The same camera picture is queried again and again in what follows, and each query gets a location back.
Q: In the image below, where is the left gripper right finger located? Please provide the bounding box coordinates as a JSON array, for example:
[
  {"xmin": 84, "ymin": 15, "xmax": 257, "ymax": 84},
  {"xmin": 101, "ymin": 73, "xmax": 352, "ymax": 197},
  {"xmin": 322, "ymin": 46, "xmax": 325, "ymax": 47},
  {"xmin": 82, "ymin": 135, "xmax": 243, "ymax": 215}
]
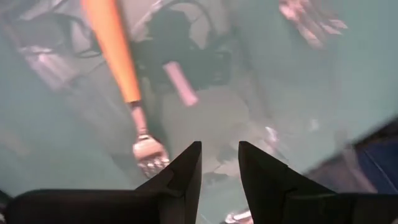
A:
[{"xmin": 238, "ymin": 141, "xmax": 398, "ymax": 224}]

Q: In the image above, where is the wooden handled silver fork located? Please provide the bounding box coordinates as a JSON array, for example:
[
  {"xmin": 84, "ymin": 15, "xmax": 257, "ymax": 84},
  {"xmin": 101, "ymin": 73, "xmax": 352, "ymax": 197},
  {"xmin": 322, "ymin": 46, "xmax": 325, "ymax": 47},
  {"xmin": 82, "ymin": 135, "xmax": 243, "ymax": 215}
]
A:
[{"xmin": 80, "ymin": 0, "xmax": 171, "ymax": 179}]

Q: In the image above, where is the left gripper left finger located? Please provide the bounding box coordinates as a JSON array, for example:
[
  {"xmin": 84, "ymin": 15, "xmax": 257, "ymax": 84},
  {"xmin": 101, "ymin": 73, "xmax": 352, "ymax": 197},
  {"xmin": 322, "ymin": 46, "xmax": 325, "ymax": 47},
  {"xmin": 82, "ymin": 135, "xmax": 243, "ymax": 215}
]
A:
[{"xmin": 4, "ymin": 141, "xmax": 203, "ymax": 224}]

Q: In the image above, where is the clear plastic bin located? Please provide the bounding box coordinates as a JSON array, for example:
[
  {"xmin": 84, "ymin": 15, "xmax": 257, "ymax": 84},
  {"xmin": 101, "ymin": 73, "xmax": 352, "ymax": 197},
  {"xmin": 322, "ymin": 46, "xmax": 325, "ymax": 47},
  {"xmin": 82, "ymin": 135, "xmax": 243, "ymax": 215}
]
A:
[{"xmin": 0, "ymin": 0, "xmax": 398, "ymax": 224}]

